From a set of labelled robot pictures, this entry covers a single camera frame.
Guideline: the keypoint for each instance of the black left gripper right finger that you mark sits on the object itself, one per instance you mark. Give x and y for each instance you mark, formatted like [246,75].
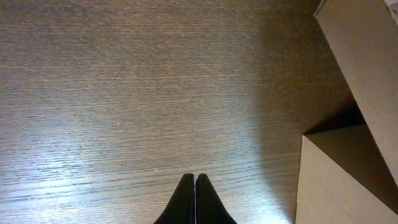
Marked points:
[209,207]

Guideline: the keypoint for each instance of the brown cardboard box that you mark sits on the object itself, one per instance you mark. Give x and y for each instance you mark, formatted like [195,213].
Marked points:
[348,164]

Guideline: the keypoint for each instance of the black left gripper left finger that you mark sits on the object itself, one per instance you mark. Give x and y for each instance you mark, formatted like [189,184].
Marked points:
[181,206]

